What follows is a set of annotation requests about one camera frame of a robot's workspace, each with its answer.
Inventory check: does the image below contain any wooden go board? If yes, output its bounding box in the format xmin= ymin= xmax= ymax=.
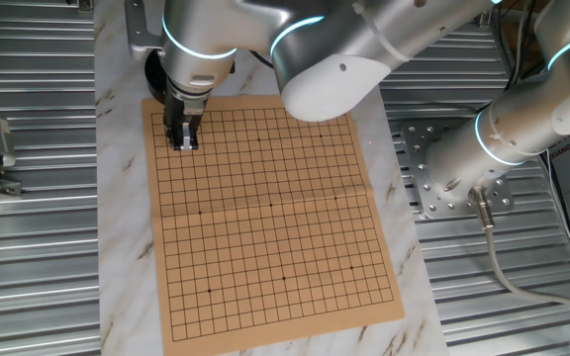
xmin=141 ymin=91 xmax=406 ymax=356

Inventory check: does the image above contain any white marble pattern mat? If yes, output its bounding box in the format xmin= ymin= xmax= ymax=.
xmin=93 ymin=0 xmax=449 ymax=356

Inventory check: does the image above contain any grey base cable with connector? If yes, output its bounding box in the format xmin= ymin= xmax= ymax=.
xmin=467 ymin=186 xmax=570 ymax=325

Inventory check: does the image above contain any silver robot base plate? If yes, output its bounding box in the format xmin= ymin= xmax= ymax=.
xmin=400 ymin=121 xmax=516 ymax=221

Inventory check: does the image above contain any black bowl of Go stones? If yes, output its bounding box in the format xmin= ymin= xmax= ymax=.
xmin=143 ymin=47 xmax=168 ymax=104

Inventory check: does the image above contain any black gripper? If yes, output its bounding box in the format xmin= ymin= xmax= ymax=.
xmin=163 ymin=88 xmax=211 ymax=152

